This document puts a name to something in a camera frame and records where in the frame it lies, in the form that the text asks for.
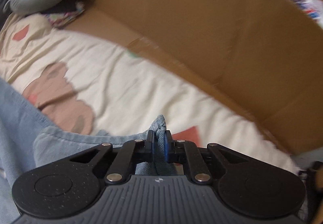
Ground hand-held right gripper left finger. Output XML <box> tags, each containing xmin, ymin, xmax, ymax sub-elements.
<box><xmin>69</xmin><ymin>130</ymin><xmax>155</xmax><ymax>185</ymax></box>

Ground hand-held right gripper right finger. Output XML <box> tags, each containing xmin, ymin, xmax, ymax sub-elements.
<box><xmin>164</xmin><ymin>130</ymin><xmax>249</xmax><ymax>185</ymax></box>

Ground blue denim drawstring pants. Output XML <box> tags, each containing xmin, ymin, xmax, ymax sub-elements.
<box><xmin>0</xmin><ymin>77</ymin><xmax>178</xmax><ymax>224</ymax></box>

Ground cream bear print bed sheet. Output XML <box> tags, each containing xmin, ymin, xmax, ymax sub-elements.
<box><xmin>0</xmin><ymin>13</ymin><xmax>299</xmax><ymax>174</ymax></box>

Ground flattened cardboard box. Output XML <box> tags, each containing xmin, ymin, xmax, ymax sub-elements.
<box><xmin>62</xmin><ymin>0</ymin><xmax>323</xmax><ymax>156</ymax></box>

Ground floral cloth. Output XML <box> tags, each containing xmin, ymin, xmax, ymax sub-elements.
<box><xmin>49</xmin><ymin>2</ymin><xmax>85</xmax><ymax>29</ymax></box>

